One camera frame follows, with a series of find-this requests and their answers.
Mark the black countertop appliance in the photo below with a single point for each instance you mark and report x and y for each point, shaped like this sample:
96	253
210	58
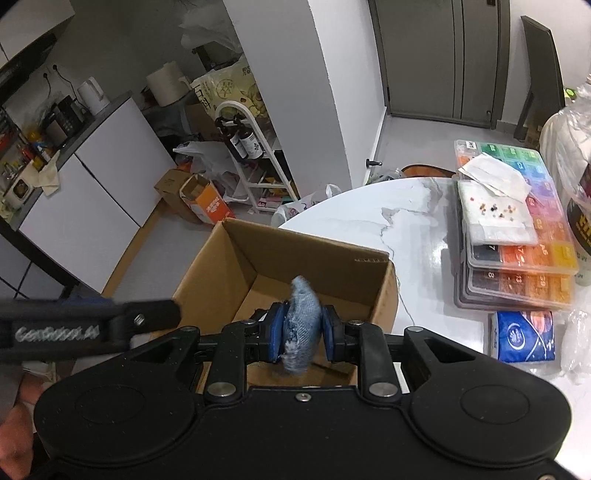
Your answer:
62	120

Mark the dark glass bottle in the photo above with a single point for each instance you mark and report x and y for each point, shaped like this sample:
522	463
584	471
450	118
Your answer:
253	141
235	141

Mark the white folded paper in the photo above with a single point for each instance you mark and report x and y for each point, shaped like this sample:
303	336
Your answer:
496	173

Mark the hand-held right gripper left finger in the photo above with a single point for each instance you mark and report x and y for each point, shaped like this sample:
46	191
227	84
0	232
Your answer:
277	333

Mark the white rolling rack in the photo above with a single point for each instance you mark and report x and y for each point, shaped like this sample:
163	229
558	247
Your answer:
277	180

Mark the cream cloth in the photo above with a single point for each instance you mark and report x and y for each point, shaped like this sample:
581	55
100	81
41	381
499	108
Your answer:
44	173

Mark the white plastic bag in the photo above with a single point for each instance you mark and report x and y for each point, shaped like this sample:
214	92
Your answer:
205	154

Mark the black leaning panel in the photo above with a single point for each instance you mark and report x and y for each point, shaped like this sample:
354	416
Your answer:
542	69

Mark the yellow printed rice bag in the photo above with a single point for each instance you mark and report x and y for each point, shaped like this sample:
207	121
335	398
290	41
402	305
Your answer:
231	85

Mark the white bead pegboard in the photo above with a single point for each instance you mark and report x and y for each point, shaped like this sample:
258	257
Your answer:
494	217

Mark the white wall socket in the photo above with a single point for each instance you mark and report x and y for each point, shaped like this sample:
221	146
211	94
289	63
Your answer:
51	70

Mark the plastic-wrapped paper cup stack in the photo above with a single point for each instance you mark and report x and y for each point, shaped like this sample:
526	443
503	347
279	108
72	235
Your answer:
579	184

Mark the cream round appliance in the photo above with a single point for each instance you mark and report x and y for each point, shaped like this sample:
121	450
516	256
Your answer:
165	83

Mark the blue denim cloth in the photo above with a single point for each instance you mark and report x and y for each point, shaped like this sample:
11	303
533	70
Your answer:
302	309

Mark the pile of translucent bags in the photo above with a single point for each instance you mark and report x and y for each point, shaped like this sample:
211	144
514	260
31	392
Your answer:
207	23

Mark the colourful bead storage case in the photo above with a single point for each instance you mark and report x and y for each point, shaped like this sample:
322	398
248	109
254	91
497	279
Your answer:
549	207

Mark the small brown cardboard box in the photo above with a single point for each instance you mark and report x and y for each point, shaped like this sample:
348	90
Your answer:
168	189

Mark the brown chair back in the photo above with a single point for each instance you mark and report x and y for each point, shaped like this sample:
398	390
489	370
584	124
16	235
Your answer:
427	170

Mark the clear plastic bag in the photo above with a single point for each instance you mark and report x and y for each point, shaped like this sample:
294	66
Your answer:
579	344

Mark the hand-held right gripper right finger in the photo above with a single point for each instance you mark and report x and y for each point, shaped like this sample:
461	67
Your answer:
328	333

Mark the person's left hand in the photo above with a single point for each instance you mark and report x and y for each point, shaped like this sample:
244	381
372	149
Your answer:
16	434

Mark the black door stopper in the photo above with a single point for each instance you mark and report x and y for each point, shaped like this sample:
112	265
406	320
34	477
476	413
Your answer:
372	163

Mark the grey bead storage case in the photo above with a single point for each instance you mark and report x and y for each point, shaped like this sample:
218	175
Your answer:
517	288

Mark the white floor cabinet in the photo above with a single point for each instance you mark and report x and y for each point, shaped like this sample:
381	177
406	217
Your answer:
83	194

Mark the blue tissue packet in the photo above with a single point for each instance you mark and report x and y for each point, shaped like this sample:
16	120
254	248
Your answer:
521	334

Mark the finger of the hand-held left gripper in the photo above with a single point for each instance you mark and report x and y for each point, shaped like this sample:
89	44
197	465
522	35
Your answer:
152	317

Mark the dark grey door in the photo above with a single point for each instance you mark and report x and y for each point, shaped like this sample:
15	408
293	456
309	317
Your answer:
438	60

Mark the white electric kettle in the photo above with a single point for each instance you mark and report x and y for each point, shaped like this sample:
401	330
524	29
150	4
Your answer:
92	97

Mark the red-printed plastic bag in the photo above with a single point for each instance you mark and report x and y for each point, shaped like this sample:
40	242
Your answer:
295	207

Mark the orange cardboard box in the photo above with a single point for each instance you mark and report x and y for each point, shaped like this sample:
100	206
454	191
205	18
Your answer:
207	203

